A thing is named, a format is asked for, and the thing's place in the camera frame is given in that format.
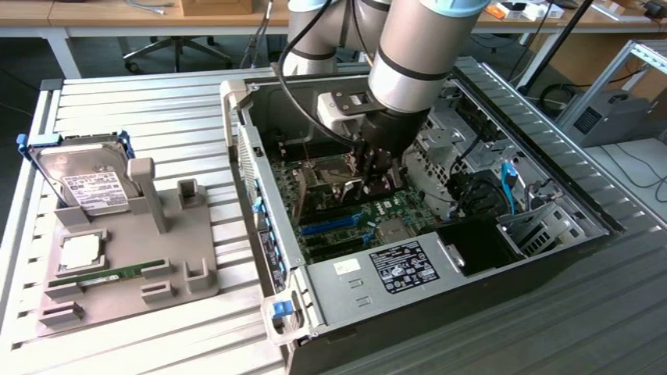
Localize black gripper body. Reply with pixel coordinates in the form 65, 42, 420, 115
357, 108, 432, 157

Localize green GPU with black cooler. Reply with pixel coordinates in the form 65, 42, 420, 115
289, 170, 408, 224

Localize CPU socket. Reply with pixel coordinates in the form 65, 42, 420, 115
304, 155, 360, 183

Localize perforated metal disk bay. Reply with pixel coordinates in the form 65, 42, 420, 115
405, 115, 469, 220

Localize green motherboard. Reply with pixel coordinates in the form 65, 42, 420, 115
268, 148, 439, 263

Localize thin locking lever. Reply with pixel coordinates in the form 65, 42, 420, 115
301, 130, 315, 169

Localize silver chipset heatsink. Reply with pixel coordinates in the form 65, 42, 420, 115
377, 218, 413, 244

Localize blue expansion slot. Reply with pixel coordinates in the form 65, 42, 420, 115
300, 216, 365, 236

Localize grey power supply unit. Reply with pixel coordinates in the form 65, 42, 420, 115
304, 230, 465, 327

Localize slotted metal disk bay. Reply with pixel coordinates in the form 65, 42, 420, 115
493, 202, 580, 257

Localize orange and white box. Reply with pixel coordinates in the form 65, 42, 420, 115
483, 2, 523, 20

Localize black stand pole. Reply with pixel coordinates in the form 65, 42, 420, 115
512, 0, 595, 91

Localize white small box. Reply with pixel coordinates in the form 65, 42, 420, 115
523, 3, 564, 20

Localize grey machine box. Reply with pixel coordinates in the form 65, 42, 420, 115
569, 88, 659, 148

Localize open black PC case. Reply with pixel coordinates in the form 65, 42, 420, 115
217, 58, 627, 375

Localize brown cardboard box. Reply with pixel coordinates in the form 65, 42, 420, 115
179, 0, 257, 17

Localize black office chair base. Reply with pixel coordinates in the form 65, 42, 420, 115
121, 34, 235, 74

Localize grey plastic parts rack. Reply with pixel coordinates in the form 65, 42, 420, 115
33, 155, 220, 339

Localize hard disk with blue caddy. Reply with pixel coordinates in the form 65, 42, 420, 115
16, 130, 145, 218

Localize green RAM stick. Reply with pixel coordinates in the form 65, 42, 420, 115
49, 260, 169, 288

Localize silver CPU chip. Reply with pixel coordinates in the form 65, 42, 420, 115
59, 236, 103, 270

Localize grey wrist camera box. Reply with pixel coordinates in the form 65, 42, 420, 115
316, 90, 377, 138

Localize black power wire bundle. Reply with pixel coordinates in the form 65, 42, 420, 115
445, 116, 509, 220

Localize blue SATA wire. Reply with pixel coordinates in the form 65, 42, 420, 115
497, 161, 517, 216

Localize black camera cable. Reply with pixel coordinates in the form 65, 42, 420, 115
277, 0, 367, 148

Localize coiled black cable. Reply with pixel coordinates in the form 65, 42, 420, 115
537, 83, 579, 115

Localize hanging grey cable with plug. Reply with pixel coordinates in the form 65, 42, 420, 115
239, 0, 275, 71

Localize aluminium profile frame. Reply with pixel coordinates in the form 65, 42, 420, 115
555, 38, 667, 130

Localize wooden desk with white frame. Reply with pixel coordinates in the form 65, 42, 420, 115
0, 0, 667, 79

